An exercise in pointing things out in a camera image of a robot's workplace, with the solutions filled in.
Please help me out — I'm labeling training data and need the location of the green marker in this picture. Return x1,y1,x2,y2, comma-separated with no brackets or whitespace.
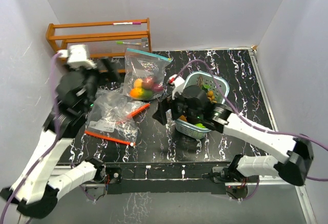
116,41,141,46

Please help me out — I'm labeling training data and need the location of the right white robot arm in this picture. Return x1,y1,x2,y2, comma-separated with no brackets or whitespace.
152,86,314,186

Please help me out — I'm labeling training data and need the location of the magenta round fruit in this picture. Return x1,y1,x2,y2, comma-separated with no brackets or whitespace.
151,83,163,93

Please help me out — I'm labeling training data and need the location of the blue-zipper clear bag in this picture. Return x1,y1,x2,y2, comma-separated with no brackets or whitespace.
122,48,172,101

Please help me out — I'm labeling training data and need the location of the green yellow mango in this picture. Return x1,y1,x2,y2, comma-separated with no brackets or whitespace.
130,78,153,100

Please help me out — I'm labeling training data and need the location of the orange-zipper clear bag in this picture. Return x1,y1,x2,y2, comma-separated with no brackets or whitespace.
85,89,150,147

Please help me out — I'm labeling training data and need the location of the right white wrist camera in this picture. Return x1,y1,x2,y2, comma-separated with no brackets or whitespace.
168,74,185,100

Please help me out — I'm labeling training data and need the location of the green lime fruit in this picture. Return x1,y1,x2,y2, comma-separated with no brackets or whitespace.
195,123,206,129

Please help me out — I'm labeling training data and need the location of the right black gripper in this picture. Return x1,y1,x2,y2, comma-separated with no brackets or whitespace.
152,87,201,126

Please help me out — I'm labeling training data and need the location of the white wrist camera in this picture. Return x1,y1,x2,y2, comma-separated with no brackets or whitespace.
168,74,185,100
57,44,97,70

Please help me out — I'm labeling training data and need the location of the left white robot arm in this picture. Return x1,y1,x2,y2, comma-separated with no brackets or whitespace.
1,57,120,223

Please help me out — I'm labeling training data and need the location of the longan bunch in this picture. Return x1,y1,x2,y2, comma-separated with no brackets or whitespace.
197,76,217,103

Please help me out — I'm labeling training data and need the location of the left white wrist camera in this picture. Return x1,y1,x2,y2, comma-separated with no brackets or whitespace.
57,44,97,70

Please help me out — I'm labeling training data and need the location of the pink white marker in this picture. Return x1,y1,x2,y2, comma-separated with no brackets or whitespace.
112,22,142,26

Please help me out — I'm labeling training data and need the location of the light blue plastic basket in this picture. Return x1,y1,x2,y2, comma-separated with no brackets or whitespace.
172,71,230,139

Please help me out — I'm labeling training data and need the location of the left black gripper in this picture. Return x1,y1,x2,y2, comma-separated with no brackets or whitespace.
66,56,118,111

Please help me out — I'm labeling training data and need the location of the orange fruit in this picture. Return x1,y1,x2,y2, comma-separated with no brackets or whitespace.
179,115,187,122

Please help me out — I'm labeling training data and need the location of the orange wooden shelf rack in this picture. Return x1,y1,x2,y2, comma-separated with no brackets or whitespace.
46,18,152,58

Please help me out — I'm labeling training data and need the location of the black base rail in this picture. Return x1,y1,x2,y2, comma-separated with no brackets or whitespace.
102,161,249,195

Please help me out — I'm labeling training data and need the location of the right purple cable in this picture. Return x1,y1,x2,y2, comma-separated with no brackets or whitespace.
169,59,328,201

